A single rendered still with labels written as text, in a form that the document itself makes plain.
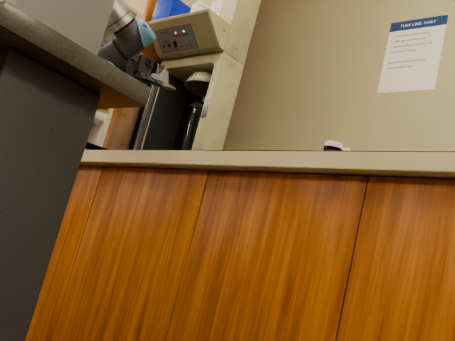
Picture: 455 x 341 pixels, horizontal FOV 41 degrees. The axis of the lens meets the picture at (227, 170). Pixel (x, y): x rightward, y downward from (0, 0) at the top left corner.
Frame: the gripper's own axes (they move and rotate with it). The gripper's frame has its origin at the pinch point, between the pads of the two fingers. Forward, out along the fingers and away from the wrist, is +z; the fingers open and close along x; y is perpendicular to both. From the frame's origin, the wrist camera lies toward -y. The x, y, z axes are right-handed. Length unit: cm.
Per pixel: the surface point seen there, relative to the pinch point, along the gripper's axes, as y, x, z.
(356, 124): 9, -44, 53
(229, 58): 18.0, -14.1, 13.6
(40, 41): -31, -69, -78
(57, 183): -51, -62, -64
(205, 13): 27.6, -12.6, -0.9
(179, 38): 22.8, 3.4, 3.8
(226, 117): -1.6, -14.0, 19.2
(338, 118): 11, -36, 53
